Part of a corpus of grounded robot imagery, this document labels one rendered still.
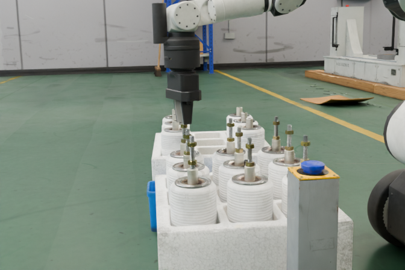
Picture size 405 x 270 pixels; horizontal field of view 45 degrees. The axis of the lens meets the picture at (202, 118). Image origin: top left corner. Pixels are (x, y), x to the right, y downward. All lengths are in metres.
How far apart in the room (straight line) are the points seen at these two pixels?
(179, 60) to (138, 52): 6.12
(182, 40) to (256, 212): 0.43
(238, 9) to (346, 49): 4.41
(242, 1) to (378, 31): 7.08
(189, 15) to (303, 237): 0.56
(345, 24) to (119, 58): 3.33
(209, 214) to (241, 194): 0.08
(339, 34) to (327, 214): 4.76
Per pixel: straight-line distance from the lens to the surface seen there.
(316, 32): 7.81
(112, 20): 7.27
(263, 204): 0.99
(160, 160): 1.49
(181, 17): 1.13
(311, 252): 0.87
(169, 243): 0.96
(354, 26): 5.59
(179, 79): 1.16
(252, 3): 1.21
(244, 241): 0.98
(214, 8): 1.19
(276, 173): 1.12
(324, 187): 0.84
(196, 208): 0.97
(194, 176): 0.99
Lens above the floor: 0.55
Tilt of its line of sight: 10 degrees down
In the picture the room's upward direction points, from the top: 1 degrees counter-clockwise
